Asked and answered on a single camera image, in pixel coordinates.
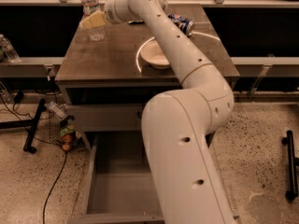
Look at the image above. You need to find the black stand foot left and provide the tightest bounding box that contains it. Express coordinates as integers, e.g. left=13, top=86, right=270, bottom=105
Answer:
left=0, top=99, right=46, bottom=154

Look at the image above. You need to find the small water bottle on ledge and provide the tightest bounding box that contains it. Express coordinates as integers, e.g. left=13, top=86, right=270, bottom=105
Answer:
left=0, top=35, right=21, bottom=63

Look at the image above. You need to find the black floor cable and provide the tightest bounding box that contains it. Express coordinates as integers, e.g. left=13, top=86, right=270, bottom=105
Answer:
left=41, top=151, right=68, bottom=224

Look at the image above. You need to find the clear plastic water bottle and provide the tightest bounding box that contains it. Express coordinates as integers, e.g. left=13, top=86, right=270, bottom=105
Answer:
left=79, top=0, right=106, bottom=41

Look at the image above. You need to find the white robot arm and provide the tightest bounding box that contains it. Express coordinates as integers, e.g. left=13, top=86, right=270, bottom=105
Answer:
left=79, top=0, right=235, bottom=224

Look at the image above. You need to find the wire basket with snacks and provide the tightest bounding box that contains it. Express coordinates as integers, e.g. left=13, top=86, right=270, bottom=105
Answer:
left=46, top=101, right=81, bottom=152

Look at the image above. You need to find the open grey lower drawer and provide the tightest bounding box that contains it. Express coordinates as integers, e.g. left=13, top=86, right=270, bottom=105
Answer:
left=67, top=131, right=164, bottom=224

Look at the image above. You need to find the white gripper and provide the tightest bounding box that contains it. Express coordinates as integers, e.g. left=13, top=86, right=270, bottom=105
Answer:
left=79, top=0, right=142, bottom=30

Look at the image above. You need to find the grey upper drawer with handle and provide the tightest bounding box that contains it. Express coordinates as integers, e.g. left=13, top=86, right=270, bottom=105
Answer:
left=66, top=104, right=142, bottom=132

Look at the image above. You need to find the grey drawer cabinet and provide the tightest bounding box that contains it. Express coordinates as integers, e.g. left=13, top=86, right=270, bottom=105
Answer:
left=56, top=5, right=237, bottom=147

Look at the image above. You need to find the black stand foot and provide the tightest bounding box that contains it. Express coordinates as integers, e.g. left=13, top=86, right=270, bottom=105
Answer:
left=0, top=99, right=46, bottom=154
left=281, top=130, right=299, bottom=202

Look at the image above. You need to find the black stand foot right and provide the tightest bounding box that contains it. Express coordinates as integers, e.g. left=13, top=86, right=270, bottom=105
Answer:
left=281, top=130, right=299, bottom=202

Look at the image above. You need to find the white paper bowl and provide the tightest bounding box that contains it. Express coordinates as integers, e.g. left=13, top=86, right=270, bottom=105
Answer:
left=140, top=40, right=170, bottom=69

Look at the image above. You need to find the blue soda can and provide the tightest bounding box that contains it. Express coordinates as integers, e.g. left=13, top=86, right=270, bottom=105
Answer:
left=167, top=14, right=194, bottom=36

